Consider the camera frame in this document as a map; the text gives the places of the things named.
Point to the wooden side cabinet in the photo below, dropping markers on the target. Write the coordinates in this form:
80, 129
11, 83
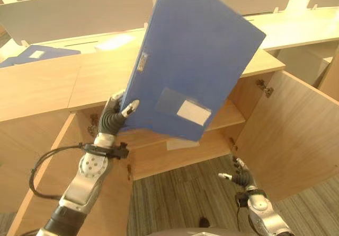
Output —
330, 73

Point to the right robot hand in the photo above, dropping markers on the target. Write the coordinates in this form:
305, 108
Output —
239, 173

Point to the wooden cabinet shelf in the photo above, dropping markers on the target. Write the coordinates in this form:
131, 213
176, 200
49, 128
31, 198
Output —
227, 115

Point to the wooden office cabinet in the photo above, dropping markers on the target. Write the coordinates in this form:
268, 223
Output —
148, 92

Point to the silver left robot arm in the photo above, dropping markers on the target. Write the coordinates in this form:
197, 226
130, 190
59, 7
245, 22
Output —
76, 183

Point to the light wooden office desk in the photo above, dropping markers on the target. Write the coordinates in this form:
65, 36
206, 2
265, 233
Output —
169, 31

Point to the metal door hinge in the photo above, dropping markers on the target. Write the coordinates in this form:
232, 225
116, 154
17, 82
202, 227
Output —
265, 87
92, 126
129, 170
233, 143

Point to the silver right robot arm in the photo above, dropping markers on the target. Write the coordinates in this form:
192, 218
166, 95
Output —
262, 212

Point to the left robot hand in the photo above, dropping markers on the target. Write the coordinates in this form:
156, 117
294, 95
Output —
111, 116

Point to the blue file folder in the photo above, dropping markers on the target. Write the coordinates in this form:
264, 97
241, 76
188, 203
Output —
196, 61

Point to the blue folder with white label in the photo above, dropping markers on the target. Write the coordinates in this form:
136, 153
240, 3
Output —
43, 52

